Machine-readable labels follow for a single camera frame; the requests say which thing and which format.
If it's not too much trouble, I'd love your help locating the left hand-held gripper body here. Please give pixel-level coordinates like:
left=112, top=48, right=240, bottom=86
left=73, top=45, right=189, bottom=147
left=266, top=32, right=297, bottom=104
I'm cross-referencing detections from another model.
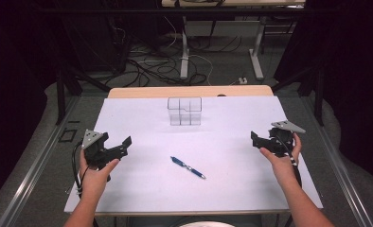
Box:
left=81, top=129, right=110, bottom=169

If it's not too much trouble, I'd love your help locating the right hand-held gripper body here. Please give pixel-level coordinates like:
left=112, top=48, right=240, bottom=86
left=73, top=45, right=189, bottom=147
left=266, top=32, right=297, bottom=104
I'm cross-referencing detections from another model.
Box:
left=268, top=120, right=306, bottom=158

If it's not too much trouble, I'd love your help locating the blue pen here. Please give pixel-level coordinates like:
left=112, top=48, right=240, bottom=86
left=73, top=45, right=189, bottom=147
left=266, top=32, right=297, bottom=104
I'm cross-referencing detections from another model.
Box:
left=169, top=156, right=207, bottom=181

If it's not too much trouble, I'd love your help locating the clear plastic organizer box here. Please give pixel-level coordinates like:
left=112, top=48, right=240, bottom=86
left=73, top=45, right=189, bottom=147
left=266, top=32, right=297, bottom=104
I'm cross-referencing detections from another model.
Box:
left=167, top=96, right=204, bottom=127

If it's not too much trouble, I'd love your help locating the person's right hand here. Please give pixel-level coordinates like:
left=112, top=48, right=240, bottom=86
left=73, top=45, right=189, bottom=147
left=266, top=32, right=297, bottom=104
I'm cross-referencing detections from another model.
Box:
left=259, top=131, right=303, bottom=187

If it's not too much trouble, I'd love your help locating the person's left hand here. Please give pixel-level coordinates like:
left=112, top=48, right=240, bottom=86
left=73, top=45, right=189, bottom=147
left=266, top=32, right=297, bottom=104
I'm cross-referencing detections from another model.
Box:
left=79, top=157, right=120, bottom=199

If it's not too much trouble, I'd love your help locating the black metal stand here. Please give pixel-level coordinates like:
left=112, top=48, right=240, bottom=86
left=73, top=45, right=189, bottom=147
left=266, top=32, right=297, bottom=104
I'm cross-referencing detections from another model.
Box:
left=271, top=64, right=325, bottom=127
left=55, top=65, right=112, bottom=126

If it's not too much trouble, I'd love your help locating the white table cover sheet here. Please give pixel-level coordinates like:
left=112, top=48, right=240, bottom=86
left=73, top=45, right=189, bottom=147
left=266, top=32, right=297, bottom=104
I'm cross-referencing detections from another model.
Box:
left=63, top=96, right=324, bottom=214

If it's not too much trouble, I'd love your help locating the white desk leg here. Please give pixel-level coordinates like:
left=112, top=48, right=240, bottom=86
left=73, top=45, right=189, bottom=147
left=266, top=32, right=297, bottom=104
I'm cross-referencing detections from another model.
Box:
left=249, top=17, right=265, bottom=80
left=179, top=15, right=190, bottom=80

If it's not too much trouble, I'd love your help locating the wooden table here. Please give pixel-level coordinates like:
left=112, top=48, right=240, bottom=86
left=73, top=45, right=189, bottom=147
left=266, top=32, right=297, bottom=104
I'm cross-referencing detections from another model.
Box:
left=107, top=84, right=275, bottom=99

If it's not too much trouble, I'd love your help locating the dark curtain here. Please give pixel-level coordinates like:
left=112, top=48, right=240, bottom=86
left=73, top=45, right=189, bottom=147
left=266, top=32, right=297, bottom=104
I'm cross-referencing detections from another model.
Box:
left=0, top=0, right=61, bottom=210
left=273, top=0, right=373, bottom=187

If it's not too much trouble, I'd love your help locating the light desk top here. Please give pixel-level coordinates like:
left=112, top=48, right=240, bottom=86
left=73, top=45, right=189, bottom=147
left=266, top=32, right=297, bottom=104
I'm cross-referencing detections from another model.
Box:
left=161, top=0, right=306, bottom=8

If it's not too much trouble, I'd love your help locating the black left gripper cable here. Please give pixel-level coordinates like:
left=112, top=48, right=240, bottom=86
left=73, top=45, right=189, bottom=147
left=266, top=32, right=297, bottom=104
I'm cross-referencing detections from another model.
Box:
left=71, top=141, right=91, bottom=197

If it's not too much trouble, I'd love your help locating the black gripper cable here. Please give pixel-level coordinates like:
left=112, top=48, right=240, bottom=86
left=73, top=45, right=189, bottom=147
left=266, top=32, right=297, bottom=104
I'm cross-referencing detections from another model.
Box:
left=71, top=141, right=91, bottom=197
left=277, top=135, right=303, bottom=187

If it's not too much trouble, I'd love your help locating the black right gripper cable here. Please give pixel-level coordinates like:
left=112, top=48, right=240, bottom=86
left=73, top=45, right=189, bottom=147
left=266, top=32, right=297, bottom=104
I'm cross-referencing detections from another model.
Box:
left=277, top=135, right=303, bottom=187

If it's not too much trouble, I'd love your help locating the aluminium floor rail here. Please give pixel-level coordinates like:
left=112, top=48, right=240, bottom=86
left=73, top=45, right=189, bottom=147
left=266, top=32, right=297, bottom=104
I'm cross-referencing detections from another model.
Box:
left=0, top=96, right=81, bottom=227
left=301, top=96, right=373, bottom=227

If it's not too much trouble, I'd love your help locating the tangle of floor cables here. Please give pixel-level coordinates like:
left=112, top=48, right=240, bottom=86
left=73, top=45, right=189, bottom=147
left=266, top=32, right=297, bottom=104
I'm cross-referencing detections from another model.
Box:
left=112, top=32, right=215, bottom=88

